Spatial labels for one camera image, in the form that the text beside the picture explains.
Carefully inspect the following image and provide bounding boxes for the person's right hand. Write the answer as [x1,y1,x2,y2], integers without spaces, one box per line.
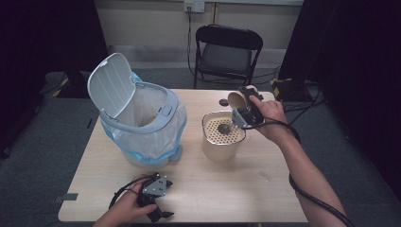
[249,95,289,144]

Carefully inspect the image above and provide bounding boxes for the beige strainer-top waste bucket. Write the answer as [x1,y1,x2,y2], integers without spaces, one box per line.
[200,110,248,163]

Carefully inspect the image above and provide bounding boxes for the black floor cables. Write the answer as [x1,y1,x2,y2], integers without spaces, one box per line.
[252,65,326,127]

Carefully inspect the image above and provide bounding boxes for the dark wet tea dregs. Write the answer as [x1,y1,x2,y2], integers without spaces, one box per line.
[217,123,234,135]

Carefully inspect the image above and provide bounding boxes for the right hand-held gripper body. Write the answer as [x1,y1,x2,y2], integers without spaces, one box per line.
[231,99,266,131]

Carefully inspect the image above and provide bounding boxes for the grey tape strip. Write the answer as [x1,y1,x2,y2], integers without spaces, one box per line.
[52,192,79,204]

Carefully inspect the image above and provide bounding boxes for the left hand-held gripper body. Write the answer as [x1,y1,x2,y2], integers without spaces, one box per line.
[136,171,174,210]

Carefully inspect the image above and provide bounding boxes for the black wall socket cable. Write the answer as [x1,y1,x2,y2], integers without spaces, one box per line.
[186,7,197,79]

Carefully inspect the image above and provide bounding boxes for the white wall socket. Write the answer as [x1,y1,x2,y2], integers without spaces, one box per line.
[183,0,206,14]

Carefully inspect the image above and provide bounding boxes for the black folding chair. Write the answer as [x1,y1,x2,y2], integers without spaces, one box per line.
[192,24,265,92]

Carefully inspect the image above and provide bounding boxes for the person's left hand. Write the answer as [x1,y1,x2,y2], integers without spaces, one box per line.
[108,174,159,223]

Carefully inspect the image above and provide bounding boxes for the white grey-lidded trash can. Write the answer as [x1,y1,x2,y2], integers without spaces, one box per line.
[86,51,187,170]

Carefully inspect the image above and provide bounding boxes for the black curtain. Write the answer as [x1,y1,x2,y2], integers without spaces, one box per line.
[0,0,110,159]
[278,0,401,202]

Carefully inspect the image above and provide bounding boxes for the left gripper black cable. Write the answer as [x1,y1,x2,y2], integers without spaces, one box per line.
[108,175,153,208]

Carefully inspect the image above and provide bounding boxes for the brown paper cup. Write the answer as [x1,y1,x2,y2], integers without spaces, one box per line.
[227,84,264,111]

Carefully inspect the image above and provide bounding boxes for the black stand base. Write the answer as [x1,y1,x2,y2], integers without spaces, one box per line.
[270,77,314,103]
[56,70,93,99]

